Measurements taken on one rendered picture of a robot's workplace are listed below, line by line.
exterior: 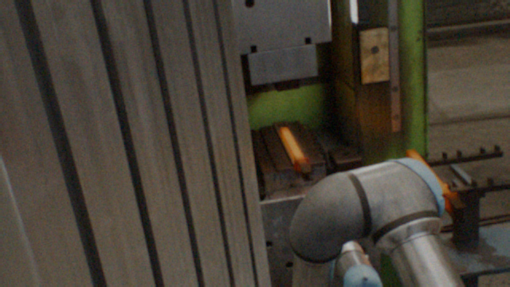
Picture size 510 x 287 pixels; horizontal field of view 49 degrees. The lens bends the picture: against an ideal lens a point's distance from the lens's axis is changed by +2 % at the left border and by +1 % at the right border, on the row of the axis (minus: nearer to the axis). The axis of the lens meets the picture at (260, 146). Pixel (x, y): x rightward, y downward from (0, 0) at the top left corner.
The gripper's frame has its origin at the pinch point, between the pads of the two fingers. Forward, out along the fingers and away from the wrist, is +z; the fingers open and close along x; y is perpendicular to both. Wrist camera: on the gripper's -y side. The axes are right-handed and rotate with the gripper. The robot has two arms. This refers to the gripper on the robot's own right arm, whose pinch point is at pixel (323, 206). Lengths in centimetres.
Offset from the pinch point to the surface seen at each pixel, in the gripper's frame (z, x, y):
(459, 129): 272, 169, 100
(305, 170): 21.9, -0.3, -1.2
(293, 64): 30.7, 0.8, -31.5
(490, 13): 568, 353, 73
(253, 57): 30.7, -10.8, -35.2
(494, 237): 17, 57, 30
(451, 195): -2.2, 33.5, 1.9
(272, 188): 30.7, -10.1, 7.3
